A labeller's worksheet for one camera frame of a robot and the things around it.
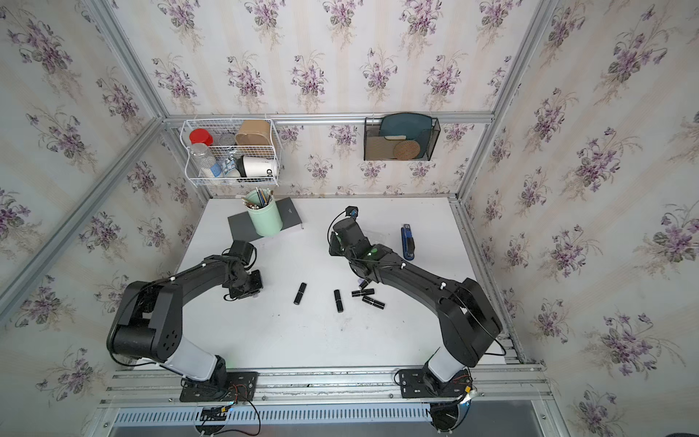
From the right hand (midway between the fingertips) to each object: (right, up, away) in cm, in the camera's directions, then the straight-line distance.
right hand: (339, 236), depth 85 cm
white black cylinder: (-28, +24, +7) cm, 38 cm away
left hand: (-27, -19, +7) cm, 34 cm away
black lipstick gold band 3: (+11, -22, +3) cm, 25 cm away
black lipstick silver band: (-14, -20, +5) cm, 24 cm away
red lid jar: (-48, +35, +7) cm, 60 cm away
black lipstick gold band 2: (+8, -19, +5) cm, 21 cm away
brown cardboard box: (-32, +37, +12) cm, 50 cm away
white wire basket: (-38, +29, +9) cm, 49 cm away
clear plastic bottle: (-44, +25, +1) cm, 51 cm away
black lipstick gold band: (+8, -17, +7) cm, 20 cm away
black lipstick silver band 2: (0, -22, +3) cm, 22 cm away
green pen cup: (-27, +7, +10) cm, 30 cm away
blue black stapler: (+25, -4, +13) cm, 29 cm away
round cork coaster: (+24, +31, +12) cm, 41 cm away
